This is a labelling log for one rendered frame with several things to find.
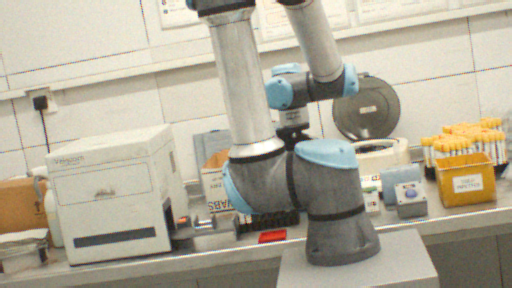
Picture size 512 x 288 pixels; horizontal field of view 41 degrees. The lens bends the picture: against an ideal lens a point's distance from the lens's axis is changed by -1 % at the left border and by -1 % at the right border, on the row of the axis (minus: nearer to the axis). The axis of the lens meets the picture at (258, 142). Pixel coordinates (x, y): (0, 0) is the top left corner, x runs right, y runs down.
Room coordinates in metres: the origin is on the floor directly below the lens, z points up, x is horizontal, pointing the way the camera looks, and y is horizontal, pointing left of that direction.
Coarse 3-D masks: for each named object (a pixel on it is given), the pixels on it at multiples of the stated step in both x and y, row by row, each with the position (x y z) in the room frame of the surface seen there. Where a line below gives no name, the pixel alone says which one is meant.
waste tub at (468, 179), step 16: (448, 160) 1.78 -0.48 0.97; (464, 160) 1.77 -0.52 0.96; (480, 160) 1.77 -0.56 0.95; (448, 176) 1.66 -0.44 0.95; (464, 176) 1.65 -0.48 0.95; (480, 176) 1.65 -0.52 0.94; (448, 192) 1.66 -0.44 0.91; (464, 192) 1.65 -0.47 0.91; (480, 192) 1.65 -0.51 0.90; (496, 192) 1.64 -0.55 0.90
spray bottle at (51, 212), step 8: (40, 168) 1.97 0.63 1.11; (40, 176) 1.98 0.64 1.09; (48, 176) 1.98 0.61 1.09; (48, 184) 1.98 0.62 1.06; (40, 192) 1.96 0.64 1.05; (48, 192) 1.98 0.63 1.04; (40, 200) 1.96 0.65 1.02; (48, 200) 1.97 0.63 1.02; (48, 208) 1.97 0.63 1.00; (48, 216) 1.97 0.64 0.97; (56, 216) 1.96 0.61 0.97; (48, 224) 1.98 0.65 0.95; (56, 224) 1.96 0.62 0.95; (56, 232) 1.97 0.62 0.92; (56, 240) 1.97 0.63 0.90
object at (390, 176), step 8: (384, 168) 1.78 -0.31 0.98; (392, 168) 1.77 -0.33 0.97; (400, 168) 1.75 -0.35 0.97; (408, 168) 1.74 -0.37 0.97; (416, 168) 1.74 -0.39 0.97; (384, 176) 1.75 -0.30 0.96; (392, 176) 1.75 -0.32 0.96; (400, 176) 1.75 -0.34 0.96; (408, 176) 1.74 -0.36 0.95; (416, 176) 1.74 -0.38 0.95; (384, 184) 1.75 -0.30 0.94; (392, 184) 1.75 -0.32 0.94; (384, 192) 1.75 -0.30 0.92; (392, 192) 1.75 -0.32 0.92; (384, 200) 1.76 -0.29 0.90; (392, 200) 1.75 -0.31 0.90; (392, 208) 1.73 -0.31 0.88
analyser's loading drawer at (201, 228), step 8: (200, 224) 1.77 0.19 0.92; (208, 224) 1.77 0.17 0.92; (216, 224) 1.76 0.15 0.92; (224, 224) 1.75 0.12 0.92; (232, 224) 1.70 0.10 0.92; (176, 232) 1.75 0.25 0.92; (184, 232) 1.74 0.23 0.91; (192, 232) 1.72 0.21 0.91; (200, 232) 1.71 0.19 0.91; (208, 232) 1.71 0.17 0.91; (216, 232) 1.71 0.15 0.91
